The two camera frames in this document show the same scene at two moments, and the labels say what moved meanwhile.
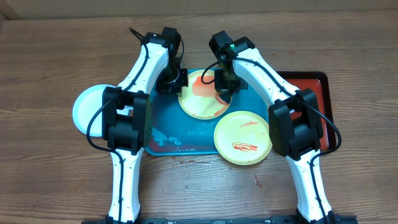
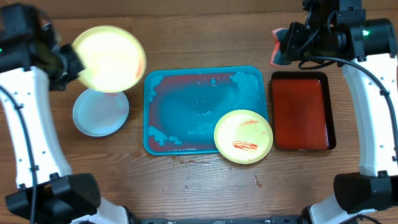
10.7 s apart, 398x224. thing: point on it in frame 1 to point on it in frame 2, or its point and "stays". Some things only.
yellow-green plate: (243, 137) stays
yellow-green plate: (199, 100) to (114, 58)
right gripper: (224, 85) to (292, 38)
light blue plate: (89, 100) stays
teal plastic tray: (174, 132) stays
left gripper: (176, 89) to (68, 58)
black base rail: (260, 219) stays
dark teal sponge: (224, 94) to (277, 57)
